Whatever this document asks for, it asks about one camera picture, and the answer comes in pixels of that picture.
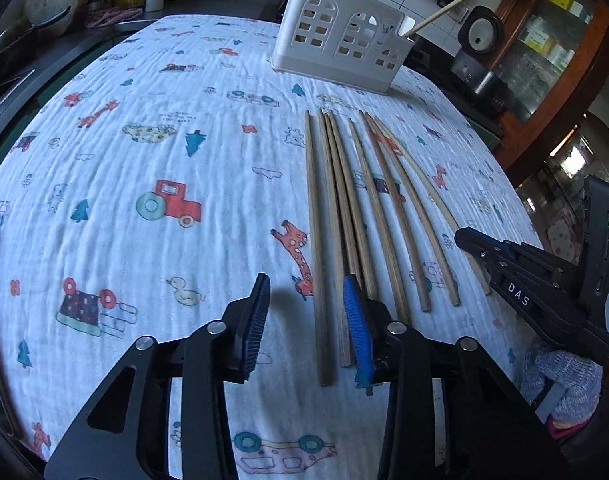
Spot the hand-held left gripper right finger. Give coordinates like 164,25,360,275
343,274,570,480

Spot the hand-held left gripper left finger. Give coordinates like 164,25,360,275
43,272,272,480

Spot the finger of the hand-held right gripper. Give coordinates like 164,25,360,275
454,226,509,264
502,240,561,274

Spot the white plastic utensil holder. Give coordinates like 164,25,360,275
272,0,416,95

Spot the person's right hand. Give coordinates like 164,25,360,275
524,337,603,426

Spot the pink spotted white cloth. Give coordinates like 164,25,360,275
547,212,580,261

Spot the printed white blanket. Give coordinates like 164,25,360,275
0,12,545,480

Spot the wooden glass-door cabinet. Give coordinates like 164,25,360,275
494,0,609,181

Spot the black round speaker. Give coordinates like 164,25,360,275
457,5,505,68

